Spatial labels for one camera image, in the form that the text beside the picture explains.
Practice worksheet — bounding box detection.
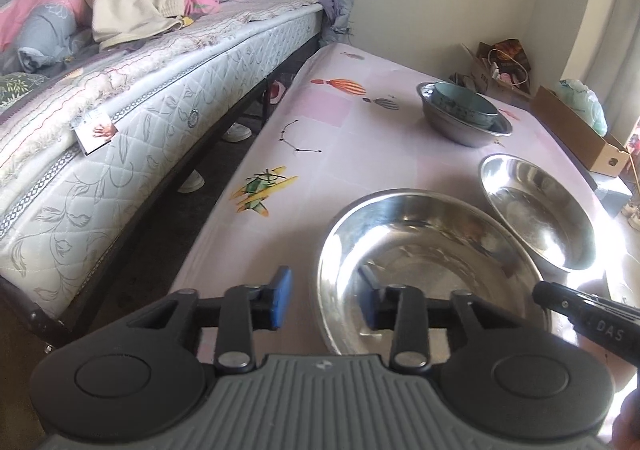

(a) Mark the long brown cardboard box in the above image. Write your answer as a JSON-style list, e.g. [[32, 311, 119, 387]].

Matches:
[[529, 85, 632, 177]]

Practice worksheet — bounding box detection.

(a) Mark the green patterned ceramic bowl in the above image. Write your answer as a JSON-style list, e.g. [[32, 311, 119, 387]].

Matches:
[[431, 81, 499, 128]]

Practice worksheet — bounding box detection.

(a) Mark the grey carton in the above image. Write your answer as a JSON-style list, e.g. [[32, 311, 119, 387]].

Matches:
[[594, 174, 635, 218]]

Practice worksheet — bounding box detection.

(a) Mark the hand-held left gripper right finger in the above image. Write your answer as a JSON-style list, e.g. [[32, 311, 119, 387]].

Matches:
[[356, 266, 501, 375]]

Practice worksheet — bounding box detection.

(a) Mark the dark orange snack bag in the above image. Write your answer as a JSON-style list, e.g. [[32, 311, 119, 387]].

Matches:
[[492, 41, 531, 76]]

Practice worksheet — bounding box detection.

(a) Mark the white shoe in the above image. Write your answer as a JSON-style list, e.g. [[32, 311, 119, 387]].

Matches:
[[620, 202, 640, 231], [220, 122, 252, 142], [177, 170, 206, 194]]

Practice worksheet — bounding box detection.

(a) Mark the green leaf print cloth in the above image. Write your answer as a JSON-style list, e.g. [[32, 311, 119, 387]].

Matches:
[[0, 72, 51, 102]]

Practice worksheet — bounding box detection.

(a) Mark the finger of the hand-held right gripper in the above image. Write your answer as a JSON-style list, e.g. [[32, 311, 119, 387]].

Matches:
[[532, 281, 601, 326]]

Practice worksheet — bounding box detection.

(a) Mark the wide steel bowl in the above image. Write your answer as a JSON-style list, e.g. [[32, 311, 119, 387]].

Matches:
[[479, 155, 599, 272], [316, 188, 552, 357]]

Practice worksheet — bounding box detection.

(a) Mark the purple-grey cloth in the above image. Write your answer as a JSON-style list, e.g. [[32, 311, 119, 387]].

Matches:
[[250, 0, 353, 48]]

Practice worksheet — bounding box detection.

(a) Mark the mattress label tag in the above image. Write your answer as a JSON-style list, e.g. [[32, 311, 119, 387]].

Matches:
[[75, 112, 121, 153]]

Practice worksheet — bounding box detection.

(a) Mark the pale green plastic bag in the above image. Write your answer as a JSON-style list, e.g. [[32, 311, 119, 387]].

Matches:
[[556, 78, 608, 137]]

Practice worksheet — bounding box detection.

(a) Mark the deep steel bowl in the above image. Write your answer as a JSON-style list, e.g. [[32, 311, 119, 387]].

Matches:
[[416, 81, 514, 148]]

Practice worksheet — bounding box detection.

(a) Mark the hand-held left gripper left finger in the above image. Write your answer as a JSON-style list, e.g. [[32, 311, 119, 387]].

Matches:
[[122, 265, 292, 377]]

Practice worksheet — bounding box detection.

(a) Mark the open cardboard box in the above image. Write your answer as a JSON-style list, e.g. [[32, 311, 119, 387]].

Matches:
[[461, 40, 533, 102]]

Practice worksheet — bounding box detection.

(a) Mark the white quilted mattress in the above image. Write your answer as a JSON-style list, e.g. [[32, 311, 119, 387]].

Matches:
[[0, 0, 323, 321]]

